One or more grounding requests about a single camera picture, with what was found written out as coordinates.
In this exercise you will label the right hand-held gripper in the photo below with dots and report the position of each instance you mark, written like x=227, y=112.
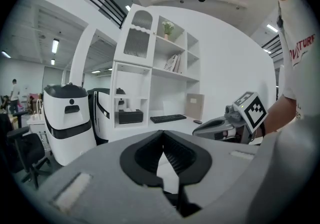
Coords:
x=251, y=112

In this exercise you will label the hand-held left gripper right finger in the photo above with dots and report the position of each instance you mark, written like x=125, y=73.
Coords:
x=225, y=168

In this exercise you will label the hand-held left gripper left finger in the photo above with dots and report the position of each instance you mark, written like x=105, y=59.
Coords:
x=105, y=168

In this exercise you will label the person's right forearm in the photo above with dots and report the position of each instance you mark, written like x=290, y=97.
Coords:
x=280, y=115

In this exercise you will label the white desk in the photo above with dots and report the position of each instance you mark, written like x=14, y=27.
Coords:
x=180, y=127

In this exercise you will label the dark computer mouse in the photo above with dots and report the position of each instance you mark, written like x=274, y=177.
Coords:
x=197, y=121

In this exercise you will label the beige standing board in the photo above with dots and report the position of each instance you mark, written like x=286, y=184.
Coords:
x=195, y=106

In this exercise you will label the black keyboard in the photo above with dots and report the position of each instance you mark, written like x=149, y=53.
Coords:
x=168, y=118

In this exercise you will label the white robot with black stripe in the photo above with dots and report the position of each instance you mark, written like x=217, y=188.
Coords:
x=101, y=117

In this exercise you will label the white robot with black band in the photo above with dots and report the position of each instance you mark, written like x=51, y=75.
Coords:
x=67, y=127

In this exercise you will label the black tissue box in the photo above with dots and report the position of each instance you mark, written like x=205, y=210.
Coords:
x=130, y=117

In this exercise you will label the leaning books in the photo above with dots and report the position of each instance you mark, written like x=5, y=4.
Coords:
x=173, y=63

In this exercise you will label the black office chair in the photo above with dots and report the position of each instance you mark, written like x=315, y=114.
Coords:
x=27, y=147

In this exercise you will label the white paper bag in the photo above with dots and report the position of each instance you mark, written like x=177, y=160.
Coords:
x=37, y=112

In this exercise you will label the white shelf hutch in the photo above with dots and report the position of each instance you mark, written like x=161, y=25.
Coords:
x=140, y=72

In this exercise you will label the flower vase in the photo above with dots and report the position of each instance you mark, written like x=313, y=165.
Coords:
x=168, y=28

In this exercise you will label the ceiling light panel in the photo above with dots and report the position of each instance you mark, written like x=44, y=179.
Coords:
x=55, y=45
x=272, y=28
x=6, y=54
x=52, y=61

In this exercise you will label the person's white printed shirt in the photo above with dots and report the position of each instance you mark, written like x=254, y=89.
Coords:
x=300, y=30

